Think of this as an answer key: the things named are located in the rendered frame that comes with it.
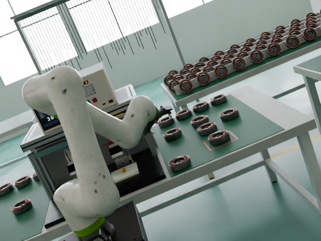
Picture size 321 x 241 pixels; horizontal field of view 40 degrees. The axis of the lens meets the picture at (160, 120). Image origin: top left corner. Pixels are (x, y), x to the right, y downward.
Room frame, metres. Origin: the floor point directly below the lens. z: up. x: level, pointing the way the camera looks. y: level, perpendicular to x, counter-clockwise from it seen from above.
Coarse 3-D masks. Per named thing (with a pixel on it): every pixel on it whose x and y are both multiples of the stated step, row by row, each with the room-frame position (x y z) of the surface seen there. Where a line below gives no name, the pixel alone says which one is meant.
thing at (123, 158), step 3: (126, 153) 2.37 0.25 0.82; (117, 156) 2.36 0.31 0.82; (120, 156) 2.34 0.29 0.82; (123, 156) 2.32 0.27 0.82; (126, 156) 2.32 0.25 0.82; (114, 159) 2.34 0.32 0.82; (117, 159) 2.32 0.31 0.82; (120, 159) 2.32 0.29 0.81; (123, 159) 2.32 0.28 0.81; (126, 159) 2.32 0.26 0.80; (117, 162) 2.32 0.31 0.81; (120, 162) 2.32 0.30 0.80; (123, 162) 2.32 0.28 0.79; (126, 162) 2.32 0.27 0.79; (129, 162) 2.33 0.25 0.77; (117, 165) 2.32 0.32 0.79; (120, 165) 2.32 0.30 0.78; (123, 165) 2.32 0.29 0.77
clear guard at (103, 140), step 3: (123, 111) 2.31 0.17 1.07; (117, 114) 2.31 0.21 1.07; (123, 114) 2.25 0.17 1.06; (117, 117) 2.24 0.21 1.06; (120, 117) 2.22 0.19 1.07; (123, 117) 2.19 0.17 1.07; (99, 135) 2.09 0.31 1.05; (99, 138) 2.08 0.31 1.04; (102, 138) 2.07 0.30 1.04; (105, 138) 2.07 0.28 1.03; (102, 141) 2.06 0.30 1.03; (105, 141) 2.06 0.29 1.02; (108, 141) 2.05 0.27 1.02; (111, 141) 2.05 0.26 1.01; (102, 144) 2.05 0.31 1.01; (105, 144) 2.05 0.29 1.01
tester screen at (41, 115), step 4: (36, 112) 2.32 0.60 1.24; (40, 112) 2.32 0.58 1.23; (40, 116) 2.32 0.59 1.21; (44, 116) 2.32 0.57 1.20; (48, 116) 2.32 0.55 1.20; (40, 120) 2.32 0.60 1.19; (44, 120) 2.32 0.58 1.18; (52, 120) 2.32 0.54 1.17; (52, 124) 2.32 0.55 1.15; (44, 128) 2.32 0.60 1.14
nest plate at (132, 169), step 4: (132, 164) 2.26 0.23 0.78; (136, 164) 2.23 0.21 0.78; (120, 168) 2.27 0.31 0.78; (128, 168) 2.22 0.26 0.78; (132, 168) 2.20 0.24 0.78; (136, 168) 2.18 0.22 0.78; (112, 172) 2.27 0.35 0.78; (116, 172) 2.24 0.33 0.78; (120, 172) 2.22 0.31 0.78; (128, 172) 2.17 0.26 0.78; (132, 172) 2.15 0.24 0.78; (136, 172) 2.13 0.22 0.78; (112, 176) 2.20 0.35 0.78; (116, 176) 2.18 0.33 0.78; (120, 176) 2.16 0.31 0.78; (124, 176) 2.13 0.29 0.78; (128, 176) 2.13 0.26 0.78; (116, 180) 2.13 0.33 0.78; (120, 180) 2.13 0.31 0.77
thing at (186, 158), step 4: (180, 156) 2.09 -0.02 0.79; (184, 156) 2.07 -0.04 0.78; (188, 156) 2.05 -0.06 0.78; (172, 160) 2.08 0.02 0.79; (176, 160) 2.08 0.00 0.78; (180, 160) 2.06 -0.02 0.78; (184, 160) 2.02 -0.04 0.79; (188, 160) 2.02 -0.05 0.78; (172, 164) 2.02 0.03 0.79; (176, 164) 2.01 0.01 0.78; (180, 164) 2.00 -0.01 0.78; (184, 164) 2.00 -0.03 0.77; (188, 164) 2.01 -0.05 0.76; (172, 168) 2.02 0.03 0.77; (176, 168) 2.00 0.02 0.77; (180, 168) 2.00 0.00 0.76; (184, 168) 2.00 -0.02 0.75
